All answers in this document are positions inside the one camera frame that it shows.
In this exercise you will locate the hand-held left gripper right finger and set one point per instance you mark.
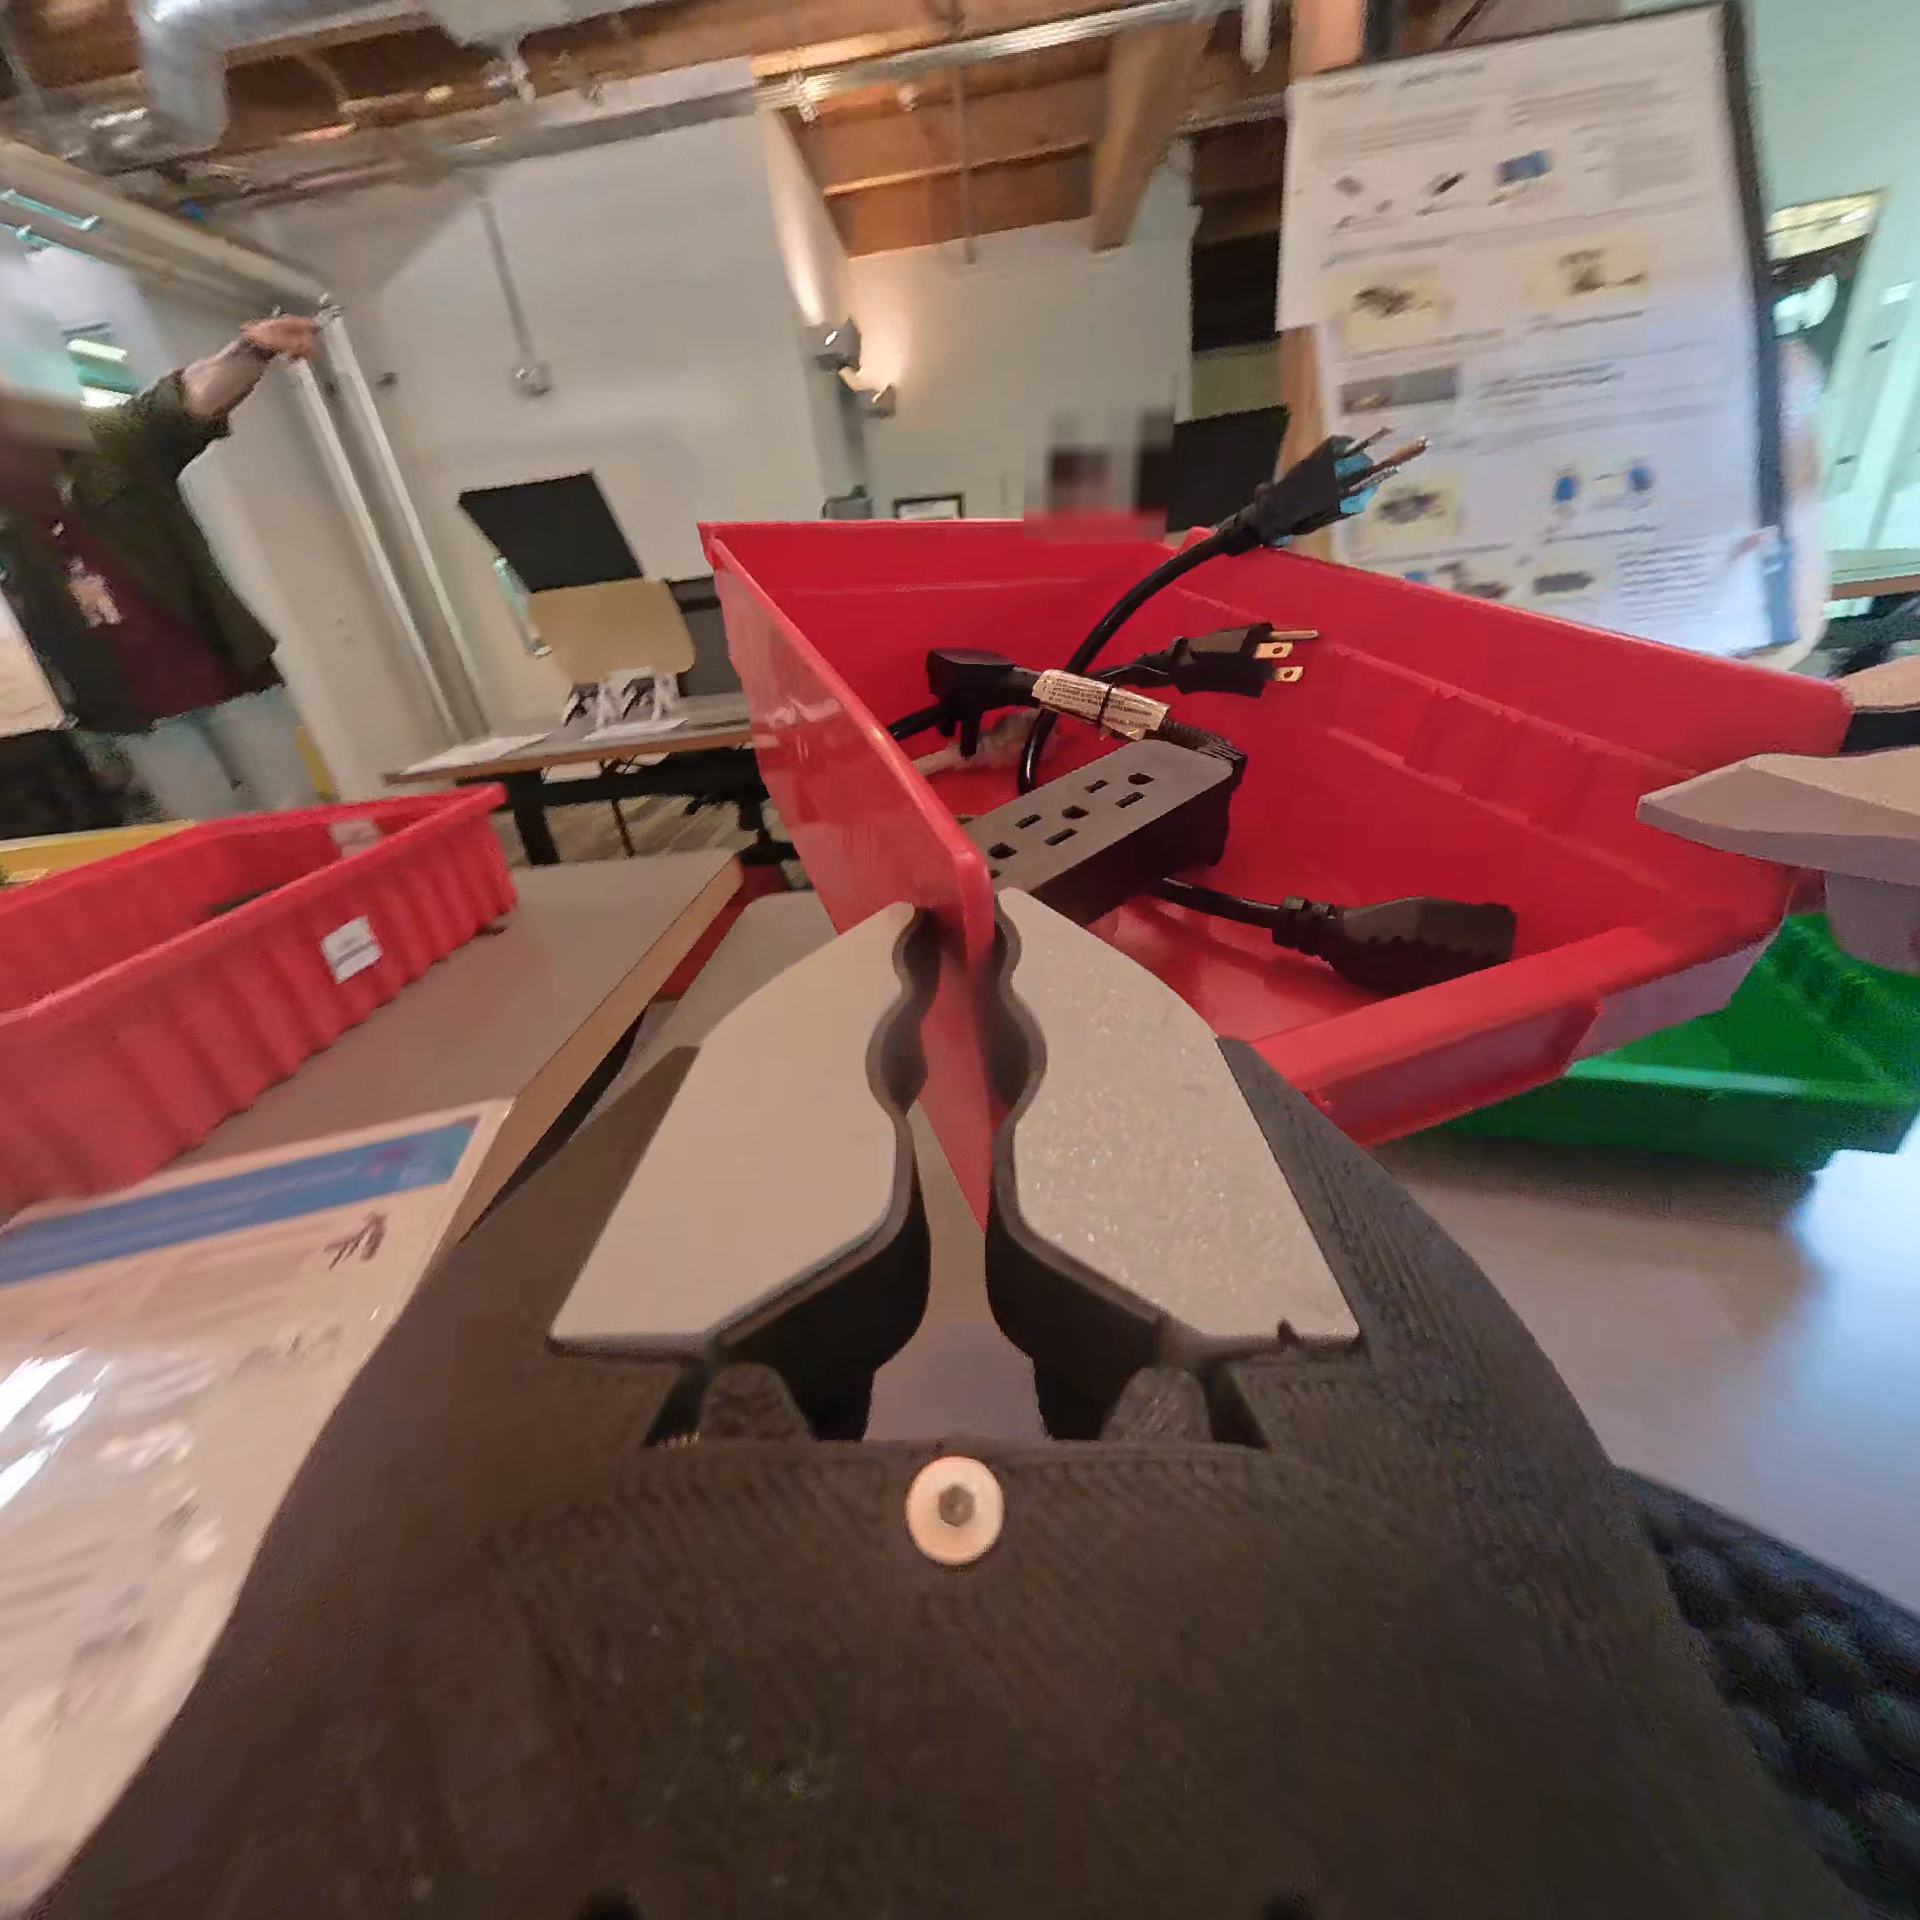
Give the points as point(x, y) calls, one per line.
point(1155, 1184)

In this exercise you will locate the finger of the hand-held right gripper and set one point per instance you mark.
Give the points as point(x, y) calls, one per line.
point(1889, 704)
point(1800, 818)

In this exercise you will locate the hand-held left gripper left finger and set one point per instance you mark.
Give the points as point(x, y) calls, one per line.
point(750, 1184)

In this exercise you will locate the green plastic bin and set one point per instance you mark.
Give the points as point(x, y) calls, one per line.
point(1726, 1079)

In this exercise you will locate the red plastic bin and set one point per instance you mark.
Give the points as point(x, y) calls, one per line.
point(1501, 779)

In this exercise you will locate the black power strip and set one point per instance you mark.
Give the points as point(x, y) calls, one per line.
point(1096, 810)

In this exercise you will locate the wooden side table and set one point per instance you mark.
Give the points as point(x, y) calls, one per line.
point(600, 743)

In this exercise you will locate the white instruction sheet stand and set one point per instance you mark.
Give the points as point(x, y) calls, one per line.
point(1532, 299)

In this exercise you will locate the beige board stand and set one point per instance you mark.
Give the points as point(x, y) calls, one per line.
point(616, 630)

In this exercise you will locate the laminated paper sheet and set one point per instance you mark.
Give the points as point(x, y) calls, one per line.
point(182, 1275)

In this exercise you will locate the red divided tote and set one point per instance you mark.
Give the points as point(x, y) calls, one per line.
point(151, 975)

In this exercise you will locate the black square panel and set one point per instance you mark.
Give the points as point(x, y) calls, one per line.
point(556, 532)

